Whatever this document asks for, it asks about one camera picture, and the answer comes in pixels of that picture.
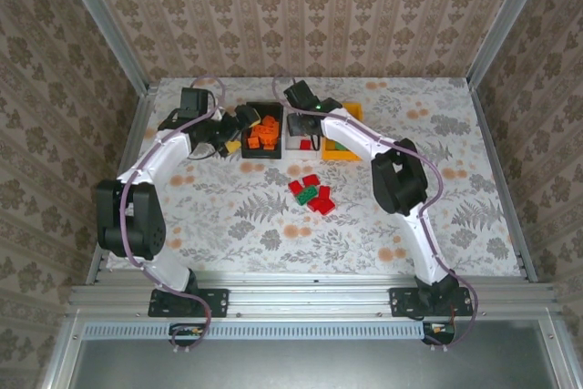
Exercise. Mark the black plastic container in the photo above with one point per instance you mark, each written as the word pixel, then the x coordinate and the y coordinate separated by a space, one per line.
pixel 262 155

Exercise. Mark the aluminium side frame rail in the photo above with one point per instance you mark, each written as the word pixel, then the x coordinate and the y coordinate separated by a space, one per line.
pixel 501 170
pixel 132 147

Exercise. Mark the grey metal sheet panel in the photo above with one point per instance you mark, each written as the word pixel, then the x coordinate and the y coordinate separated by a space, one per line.
pixel 309 366

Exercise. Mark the orange curved lego slope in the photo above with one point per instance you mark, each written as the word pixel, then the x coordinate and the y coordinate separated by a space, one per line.
pixel 252 142

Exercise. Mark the black connector box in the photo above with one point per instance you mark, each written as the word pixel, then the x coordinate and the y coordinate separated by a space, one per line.
pixel 187 330
pixel 439 330

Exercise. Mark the floral patterned table cover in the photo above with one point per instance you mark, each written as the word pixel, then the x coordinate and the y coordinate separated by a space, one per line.
pixel 255 234

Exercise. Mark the aluminium frame post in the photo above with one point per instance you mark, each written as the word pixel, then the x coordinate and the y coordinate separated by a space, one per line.
pixel 102 24
pixel 505 20

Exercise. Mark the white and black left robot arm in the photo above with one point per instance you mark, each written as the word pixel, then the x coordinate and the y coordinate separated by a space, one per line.
pixel 132 225

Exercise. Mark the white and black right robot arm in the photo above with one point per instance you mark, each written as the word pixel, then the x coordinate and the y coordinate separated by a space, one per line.
pixel 401 179

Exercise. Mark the red lego brick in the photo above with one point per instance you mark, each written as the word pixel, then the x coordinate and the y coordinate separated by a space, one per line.
pixel 324 192
pixel 314 203
pixel 305 145
pixel 296 187
pixel 311 180
pixel 326 207

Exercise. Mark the aluminium front frame rail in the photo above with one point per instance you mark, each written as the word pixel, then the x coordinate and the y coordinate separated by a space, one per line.
pixel 309 295

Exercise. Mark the white plastic container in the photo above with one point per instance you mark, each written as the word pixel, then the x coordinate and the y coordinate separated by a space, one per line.
pixel 296 153

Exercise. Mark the orange plastic container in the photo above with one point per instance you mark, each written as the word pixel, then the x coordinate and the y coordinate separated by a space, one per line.
pixel 339 156

